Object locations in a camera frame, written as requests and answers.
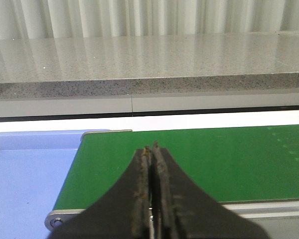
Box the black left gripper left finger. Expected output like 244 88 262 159
49 147 151 239

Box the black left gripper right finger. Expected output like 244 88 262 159
151 142 264 239

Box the green conveyor belt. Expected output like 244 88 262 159
54 124 299 210

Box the blue plastic tray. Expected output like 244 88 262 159
0 129 112 239

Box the grey stone counter ledge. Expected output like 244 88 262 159
0 31 299 100

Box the white pleated curtain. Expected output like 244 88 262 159
0 0 299 40

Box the silver conveyor frame rail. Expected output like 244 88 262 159
44 199 299 231

